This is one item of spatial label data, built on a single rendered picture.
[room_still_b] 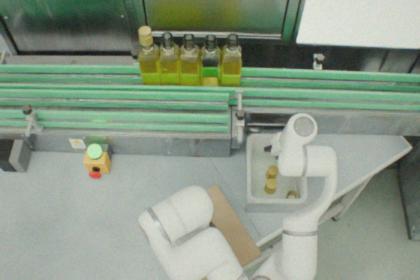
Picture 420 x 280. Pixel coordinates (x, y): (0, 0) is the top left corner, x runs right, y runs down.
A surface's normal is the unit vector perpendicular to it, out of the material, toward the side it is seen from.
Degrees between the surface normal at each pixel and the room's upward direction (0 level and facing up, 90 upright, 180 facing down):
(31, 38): 90
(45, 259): 0
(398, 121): 90
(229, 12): 90
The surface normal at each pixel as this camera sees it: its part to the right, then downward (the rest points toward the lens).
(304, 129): 0.00, -0.29
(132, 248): 0.00, -0.52
